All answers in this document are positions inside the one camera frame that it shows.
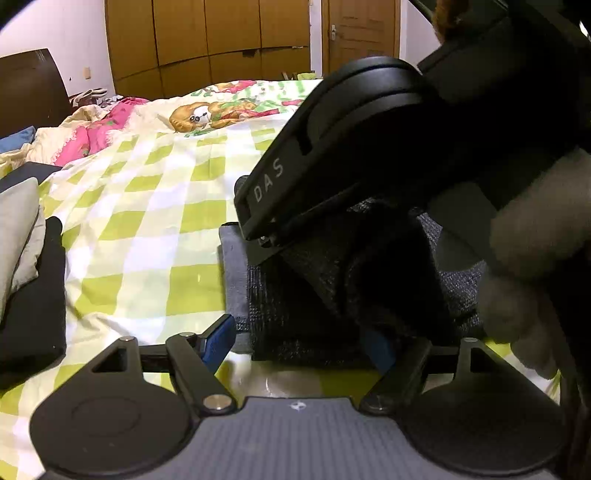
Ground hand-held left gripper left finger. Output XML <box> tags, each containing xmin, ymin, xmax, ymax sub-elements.
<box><xmin>85</xmin><ymin>314</ymin><xmax>237</xmax><ymax>415</ymax></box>

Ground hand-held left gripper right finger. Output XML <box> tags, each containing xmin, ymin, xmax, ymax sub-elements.
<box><xmin>360</xmin><ymin>330</ymin><xmax>513</xmax><ymax>415</ymax></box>

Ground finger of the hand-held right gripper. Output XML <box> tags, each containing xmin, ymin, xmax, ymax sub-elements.
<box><xmin>245</xmin><ymin>233</ymin><xmax>288</xmax><ymax>267</ymax></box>

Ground dark grey pants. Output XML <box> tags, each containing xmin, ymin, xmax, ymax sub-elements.
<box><xmin>217</xmin><ymin>198</ymin><xmax>491</xmax><ymax>370</ymax></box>

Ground person's right hand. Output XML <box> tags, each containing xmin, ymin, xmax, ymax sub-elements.
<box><xmin>479</xmin><ymin>148</ymin><xmax>591</xmax><ymax>380</ymax></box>

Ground brown wooden door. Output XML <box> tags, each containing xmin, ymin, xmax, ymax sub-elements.
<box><xmin>322</xmin><ymin>0</ymin><xmax>402</xmax><ymax>75</ymax></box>

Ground green checked printed blanket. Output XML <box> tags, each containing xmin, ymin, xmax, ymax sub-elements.
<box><xmin>0</xmin><ymin>78</ymin><xmax>561</xmax><ymax>480</ymax></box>

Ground black folded cloth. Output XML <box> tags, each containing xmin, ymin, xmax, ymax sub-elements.
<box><xmin>0</xmin><ymin>216</ymin><xmax>68</xmax><ymax>391</ymax></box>

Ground pink cream ruffled quilt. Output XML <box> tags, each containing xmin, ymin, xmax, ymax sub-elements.
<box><xmin>0</xmin><ymin>96</ymin><xmax>153</xmax><ymax>169</ymax></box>

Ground brown wooden wardrobe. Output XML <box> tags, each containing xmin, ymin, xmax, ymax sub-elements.
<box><xmin>105</xmin><ymin>0</ymin><xmax>311</xmax><ymax>99</ymax></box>

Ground pile of clothes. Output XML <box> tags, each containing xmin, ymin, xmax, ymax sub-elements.
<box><xmin>69</xmin><ymin>89</ymin><xmax>123</xmax><ymax>110</ymax></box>

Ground beige folded cloth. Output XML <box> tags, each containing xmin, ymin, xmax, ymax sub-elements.
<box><xmin>0</xmin><ymin>178</ymin><xmax>43</xmax><ymax>319</ymax></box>

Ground navy folded cloth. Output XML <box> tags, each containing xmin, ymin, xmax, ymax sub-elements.
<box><xmin>0</xmin><ymin>161</ymin><xmax>63</xmax><ymax>193</ymax></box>

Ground blue cloth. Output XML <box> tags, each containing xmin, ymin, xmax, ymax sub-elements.
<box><xmin>0</xmin><ymin>127</ymin><xmax>37</xmax><ymax>153</ymax></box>

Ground dark brown wooden headboard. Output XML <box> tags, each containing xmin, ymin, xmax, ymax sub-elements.
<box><xmin>0</xmin><ymin>48</ymin><xmax>72</xmax><ymax>139</ymax></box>

